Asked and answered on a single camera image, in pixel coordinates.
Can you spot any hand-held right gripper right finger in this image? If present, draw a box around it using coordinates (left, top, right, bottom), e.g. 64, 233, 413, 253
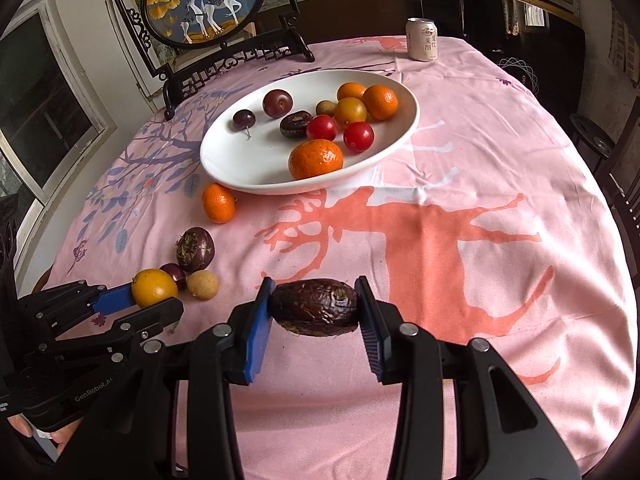
354, 276, 577, 480

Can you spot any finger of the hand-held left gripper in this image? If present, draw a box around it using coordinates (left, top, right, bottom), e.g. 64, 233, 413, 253
37, 297, 184, 361
17, 281, 139, 333

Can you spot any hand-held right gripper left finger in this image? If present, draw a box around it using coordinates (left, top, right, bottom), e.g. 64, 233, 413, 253
65, 277, 276, 480

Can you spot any large yellow orange fruit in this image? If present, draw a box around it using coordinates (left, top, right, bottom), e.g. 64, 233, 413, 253
131, 268, 179, 309

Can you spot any dark wrinkled passion fruit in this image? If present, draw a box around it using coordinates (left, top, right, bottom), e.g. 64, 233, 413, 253
175, 227, 216, 272
279, 110, 314, 140
270, 278, 360, 337

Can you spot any white round plate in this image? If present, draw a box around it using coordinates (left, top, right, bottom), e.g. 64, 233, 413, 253
200, 68, 420, 196

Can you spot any large tangerine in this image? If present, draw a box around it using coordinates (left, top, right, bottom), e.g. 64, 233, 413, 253
288, 139, 345, 181

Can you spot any red cherry tomato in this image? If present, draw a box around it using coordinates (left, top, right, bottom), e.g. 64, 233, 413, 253
306, 114, 338, 142
343, 121, 375, 153

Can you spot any small dark plum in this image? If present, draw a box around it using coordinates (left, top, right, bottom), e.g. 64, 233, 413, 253
232, 109, 256, 140
159, 262, 188, 291

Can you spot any small yellow tomato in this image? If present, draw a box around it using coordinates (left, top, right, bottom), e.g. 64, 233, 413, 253
333, 97, 369, 127

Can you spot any small tangerine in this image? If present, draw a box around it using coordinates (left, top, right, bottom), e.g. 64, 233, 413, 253
362, 84, 400, 121
201, 183, 238, 225

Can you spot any red purple plum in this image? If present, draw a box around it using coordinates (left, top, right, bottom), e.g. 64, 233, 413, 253
263, 88, 293, 119

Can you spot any oval orange kumquat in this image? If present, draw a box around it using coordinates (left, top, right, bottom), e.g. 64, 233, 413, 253
336, 82, 368, 102

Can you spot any person's left hand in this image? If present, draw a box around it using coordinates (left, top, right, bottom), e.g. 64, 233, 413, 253
7, 412, 84, 458

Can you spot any pink printed tablecloth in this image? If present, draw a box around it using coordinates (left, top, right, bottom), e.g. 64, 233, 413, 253
35, 35, 638, 480

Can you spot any white framed window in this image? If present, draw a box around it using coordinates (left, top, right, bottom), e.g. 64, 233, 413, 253
0, 0, 117, 207

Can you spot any dark wooden slatted chair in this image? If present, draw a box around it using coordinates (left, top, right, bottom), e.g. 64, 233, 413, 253
594, 110, 640, 246

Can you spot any dark round stool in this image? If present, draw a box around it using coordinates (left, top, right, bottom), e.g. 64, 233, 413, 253
569, 112, 617, 159

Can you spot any beige drink can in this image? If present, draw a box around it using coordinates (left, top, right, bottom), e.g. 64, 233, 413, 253
406, 17, 440, 62

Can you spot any round deer painting table screen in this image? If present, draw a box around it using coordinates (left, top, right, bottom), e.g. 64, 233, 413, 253
112, 0, 316, 122

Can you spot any black panel with round pattern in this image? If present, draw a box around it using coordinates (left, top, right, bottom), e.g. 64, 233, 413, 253
419, 0, 587, 111

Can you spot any bamboo blind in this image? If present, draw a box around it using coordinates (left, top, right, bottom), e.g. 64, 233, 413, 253
602, 2, 640, 91

